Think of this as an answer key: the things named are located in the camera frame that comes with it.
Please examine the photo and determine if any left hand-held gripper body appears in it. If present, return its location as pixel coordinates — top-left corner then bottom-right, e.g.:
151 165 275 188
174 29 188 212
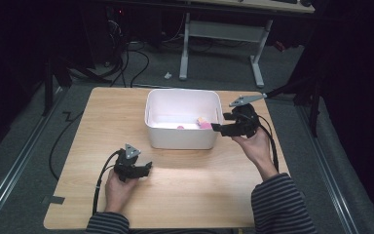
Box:
113 143 142 183

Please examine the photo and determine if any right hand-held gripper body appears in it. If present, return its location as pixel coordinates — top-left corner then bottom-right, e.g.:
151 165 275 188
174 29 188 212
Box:
227 93 269 139

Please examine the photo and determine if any person's left hand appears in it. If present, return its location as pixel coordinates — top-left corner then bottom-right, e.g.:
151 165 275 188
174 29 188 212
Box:
104 169 141 215

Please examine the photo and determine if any person's right hand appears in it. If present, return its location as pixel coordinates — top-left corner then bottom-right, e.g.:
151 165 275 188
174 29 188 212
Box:
231 126 280 182

